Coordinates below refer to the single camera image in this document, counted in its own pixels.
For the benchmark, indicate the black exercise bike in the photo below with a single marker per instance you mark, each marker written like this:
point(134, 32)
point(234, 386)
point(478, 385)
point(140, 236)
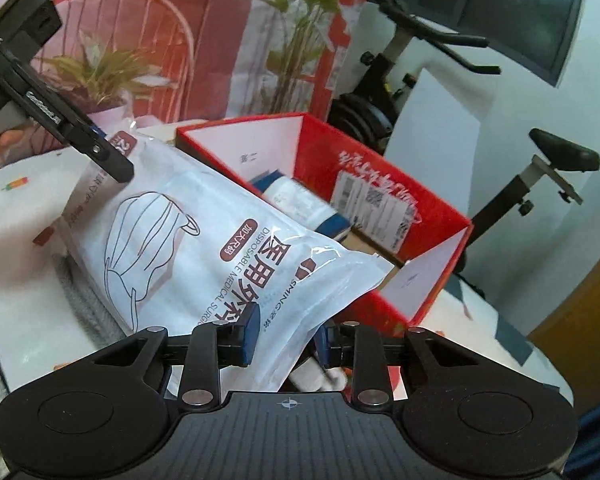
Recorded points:
point(365, 110)

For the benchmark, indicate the white cloth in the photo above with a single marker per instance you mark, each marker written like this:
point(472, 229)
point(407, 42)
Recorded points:
point(315, 379)

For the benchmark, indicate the white packet with red print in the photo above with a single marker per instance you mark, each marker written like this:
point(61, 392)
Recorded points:
point(55, 210)

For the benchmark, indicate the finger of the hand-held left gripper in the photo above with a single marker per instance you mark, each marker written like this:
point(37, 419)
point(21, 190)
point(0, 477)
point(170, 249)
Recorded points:
point(105, 157)

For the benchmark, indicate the white face mask packet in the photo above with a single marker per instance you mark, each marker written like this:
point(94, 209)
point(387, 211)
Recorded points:
point(205, 240)

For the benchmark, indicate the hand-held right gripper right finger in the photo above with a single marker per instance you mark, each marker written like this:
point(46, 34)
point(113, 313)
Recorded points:
point(323, 344)

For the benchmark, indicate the wooden door panel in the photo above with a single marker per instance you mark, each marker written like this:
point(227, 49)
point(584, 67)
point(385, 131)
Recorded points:
point(590, 300)

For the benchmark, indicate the dark wall screen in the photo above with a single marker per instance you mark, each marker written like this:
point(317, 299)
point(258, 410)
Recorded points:
point(505, 10)

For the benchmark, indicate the white board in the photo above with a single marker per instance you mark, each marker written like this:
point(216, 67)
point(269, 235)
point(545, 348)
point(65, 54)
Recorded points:
point(430, 110)

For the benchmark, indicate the person's left hand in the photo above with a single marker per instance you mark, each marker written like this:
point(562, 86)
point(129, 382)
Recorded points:
point(0, 147)

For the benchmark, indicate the white and blue packet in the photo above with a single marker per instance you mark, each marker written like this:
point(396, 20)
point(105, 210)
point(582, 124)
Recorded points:
point(300, 197)

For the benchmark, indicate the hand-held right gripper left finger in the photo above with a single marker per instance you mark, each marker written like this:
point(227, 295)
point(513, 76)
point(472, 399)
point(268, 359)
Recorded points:
point(249, 336)

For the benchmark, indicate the red cardboard box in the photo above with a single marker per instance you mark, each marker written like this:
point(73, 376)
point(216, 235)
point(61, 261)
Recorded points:
point(430, 220)

